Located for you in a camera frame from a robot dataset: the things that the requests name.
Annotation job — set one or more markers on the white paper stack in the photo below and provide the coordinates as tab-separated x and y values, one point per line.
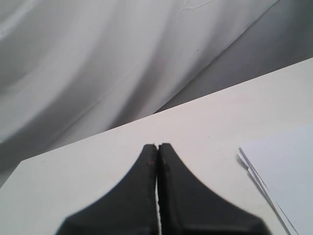
282	167

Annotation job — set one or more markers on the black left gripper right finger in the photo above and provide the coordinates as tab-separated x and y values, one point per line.
188	207

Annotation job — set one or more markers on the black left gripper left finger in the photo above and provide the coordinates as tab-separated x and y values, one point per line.
130	208

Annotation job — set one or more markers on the grey backdrop cloth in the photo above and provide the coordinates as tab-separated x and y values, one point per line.
70	69

